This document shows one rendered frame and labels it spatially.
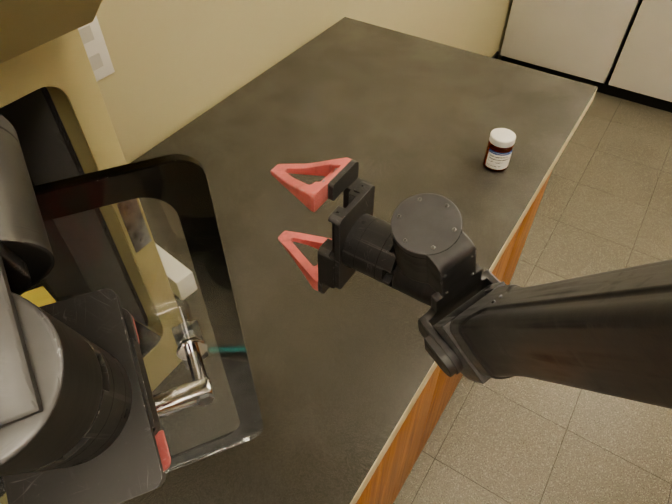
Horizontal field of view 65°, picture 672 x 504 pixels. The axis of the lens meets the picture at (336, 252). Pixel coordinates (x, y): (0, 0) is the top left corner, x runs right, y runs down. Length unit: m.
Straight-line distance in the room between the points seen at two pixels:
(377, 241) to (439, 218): 0.09
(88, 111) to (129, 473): 0.33
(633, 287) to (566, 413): 1.67
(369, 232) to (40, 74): 0.30
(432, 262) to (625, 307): 0.21
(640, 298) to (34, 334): 0.22
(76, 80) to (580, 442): 1.69
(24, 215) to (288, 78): 1.15
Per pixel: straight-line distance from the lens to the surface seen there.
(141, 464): 0.28
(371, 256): 0.50
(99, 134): 0.53
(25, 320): 0.19
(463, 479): 1.73
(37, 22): 0.42
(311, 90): 1.29
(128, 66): 1.12
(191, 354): 0.46
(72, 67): 0.50
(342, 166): 0.51
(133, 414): 0.28
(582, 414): 1.93
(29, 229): 0.22
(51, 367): 0.19
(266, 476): 0.69
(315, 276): 0.57
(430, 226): 0.43
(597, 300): 0.27
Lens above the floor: 1.59
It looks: 47 degrees down
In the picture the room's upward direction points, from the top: straight up
